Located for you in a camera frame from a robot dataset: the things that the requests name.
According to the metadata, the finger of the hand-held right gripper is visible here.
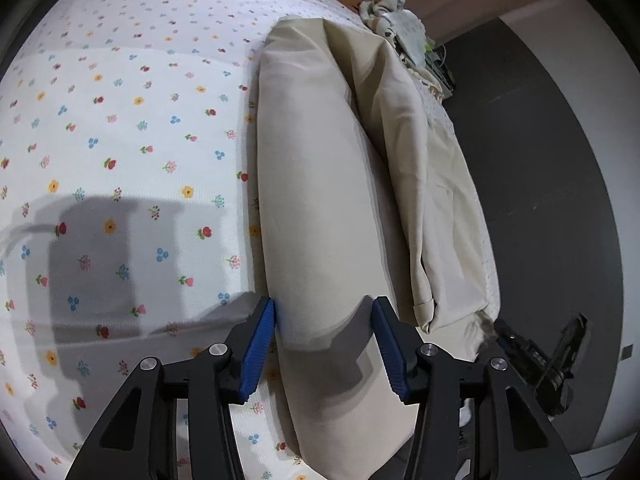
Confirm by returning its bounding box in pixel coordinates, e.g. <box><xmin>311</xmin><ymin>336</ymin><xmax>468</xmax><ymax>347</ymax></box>
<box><xmin>494</xmin><ymin>317</ymin><xmax>546</xmax><ymax>378</ymax></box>

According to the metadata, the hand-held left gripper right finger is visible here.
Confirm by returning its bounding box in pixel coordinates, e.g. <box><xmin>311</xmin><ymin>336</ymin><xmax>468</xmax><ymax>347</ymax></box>
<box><xmin>371</xmin><ymin>296</ymin><xmax>581</xmax><ymax>480</ymax></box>

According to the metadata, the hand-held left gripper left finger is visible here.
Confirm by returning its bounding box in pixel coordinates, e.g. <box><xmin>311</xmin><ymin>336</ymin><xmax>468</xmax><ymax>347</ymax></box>
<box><xmin>65</xmin><ymin>296</ymin><xmax>277</xmax><ymax>480</ymax></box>

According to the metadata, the large beige garment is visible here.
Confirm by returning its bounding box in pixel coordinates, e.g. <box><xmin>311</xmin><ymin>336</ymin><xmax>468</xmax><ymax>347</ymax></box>
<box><xmin>255</xmin><ymin>17</ymin><xmax>502</xmax><ymax>480</ymax></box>

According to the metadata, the white floral bed sheet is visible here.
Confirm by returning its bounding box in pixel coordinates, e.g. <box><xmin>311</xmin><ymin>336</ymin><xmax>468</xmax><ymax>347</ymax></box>
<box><xmin>0</xmin><ymin>0</ymin><xmax>502</xmax><ymax>480</ymax></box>

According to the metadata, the patterned white cloth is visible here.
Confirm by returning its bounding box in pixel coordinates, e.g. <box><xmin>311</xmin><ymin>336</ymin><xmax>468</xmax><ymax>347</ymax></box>
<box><xmin>357</xmin><ymin>0</ymin><xmax>457</xmax><ymax>102</ymax></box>

